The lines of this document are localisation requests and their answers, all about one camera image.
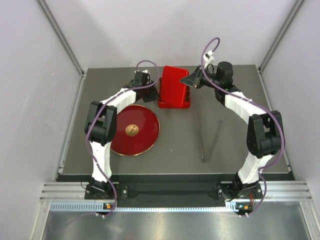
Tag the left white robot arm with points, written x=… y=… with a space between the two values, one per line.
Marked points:
x=101 y=124

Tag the red box lid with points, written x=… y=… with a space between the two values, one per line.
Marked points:
x=174 y=72

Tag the red chocolate box with tray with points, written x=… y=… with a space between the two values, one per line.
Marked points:
x=173 y=94

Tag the round dark red plate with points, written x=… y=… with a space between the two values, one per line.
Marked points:
x=137 y=130

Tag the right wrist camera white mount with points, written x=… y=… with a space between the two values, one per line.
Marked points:
x=208 y=58

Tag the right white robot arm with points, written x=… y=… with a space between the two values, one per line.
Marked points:
x=264 y=128

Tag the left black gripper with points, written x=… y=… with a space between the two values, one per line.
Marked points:
x=153 y=95

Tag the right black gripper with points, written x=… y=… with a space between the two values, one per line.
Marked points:
x=193 y=79

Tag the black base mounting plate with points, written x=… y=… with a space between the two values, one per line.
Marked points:
x=179 y=194

